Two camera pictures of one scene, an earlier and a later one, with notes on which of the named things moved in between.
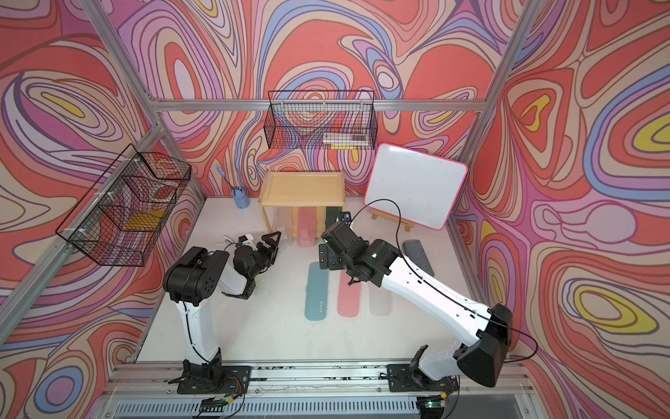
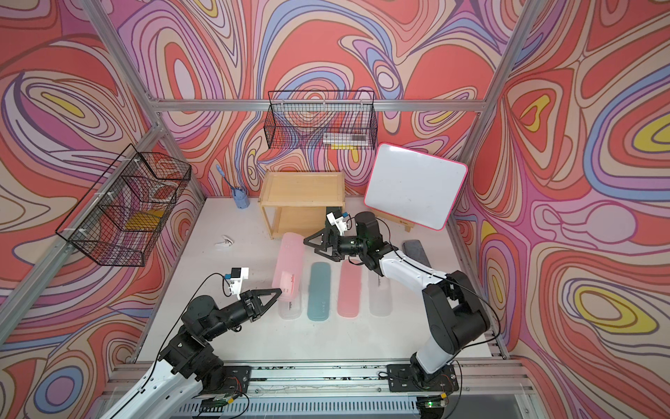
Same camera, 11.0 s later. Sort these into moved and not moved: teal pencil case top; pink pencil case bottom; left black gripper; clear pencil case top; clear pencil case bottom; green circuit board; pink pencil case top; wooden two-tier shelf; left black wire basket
Moved: pink pencil case bottom; clear pencil case bottom; left black gripper
Not moved: left black wire basket; teal pencil case top; wooden two-tier shelf; pink pencil case top; green circuit board; clear pencil case top
